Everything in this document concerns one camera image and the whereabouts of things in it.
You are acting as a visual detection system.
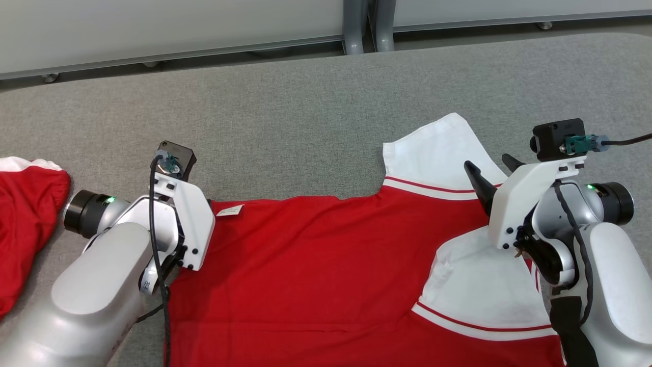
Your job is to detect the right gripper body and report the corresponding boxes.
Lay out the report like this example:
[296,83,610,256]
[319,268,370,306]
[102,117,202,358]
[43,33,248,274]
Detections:
[488,155,635,289]

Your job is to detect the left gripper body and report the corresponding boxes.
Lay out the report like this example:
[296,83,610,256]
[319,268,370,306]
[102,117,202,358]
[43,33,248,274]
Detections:
[63,173,215,294]

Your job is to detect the red shirt with white sleeves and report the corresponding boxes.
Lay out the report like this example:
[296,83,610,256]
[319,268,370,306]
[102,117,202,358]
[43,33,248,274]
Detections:
[164,112,566,367]

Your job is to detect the red shorts with white trim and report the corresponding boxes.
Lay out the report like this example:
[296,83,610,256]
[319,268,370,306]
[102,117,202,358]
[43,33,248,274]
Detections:
[0,156,72,321]

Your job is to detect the white partition panel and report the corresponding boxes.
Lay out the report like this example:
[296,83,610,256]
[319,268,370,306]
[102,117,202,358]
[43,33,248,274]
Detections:
[395,0,652,32]
[0,0,347,81]

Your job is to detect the teal left camera connector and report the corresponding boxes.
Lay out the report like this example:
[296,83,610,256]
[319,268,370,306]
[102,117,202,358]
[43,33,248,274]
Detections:
[158,150,182,174]

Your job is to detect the teal camera connector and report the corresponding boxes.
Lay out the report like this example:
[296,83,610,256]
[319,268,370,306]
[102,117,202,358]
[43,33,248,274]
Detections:
[158,150,182,174]
[560,134,610,154]

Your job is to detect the teal right camera connector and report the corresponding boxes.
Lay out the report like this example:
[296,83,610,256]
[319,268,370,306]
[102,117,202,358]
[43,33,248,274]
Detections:
[560,134,610,154]

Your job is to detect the black right camera cable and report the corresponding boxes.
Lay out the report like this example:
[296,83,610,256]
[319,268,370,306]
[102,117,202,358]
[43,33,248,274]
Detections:
[606,133,652,147]

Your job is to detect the black twisted right arm cable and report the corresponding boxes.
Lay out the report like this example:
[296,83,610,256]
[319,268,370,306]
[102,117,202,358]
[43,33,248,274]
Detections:
[548,179,601,367]

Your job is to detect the grey metal partition post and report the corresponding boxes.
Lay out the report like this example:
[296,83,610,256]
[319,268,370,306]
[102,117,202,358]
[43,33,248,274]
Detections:
[343,0,366,55]
[373,0,397,53]

